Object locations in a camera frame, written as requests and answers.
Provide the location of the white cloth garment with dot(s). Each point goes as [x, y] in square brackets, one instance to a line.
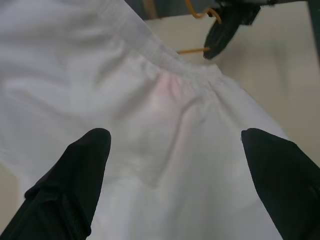
[125, 100]

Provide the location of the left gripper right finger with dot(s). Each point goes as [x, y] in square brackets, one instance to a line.
[287, 187]

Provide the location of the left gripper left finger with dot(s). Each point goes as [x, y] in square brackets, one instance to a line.
[62, 200]

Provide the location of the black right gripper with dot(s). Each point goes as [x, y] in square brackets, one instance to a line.
[240, 3]

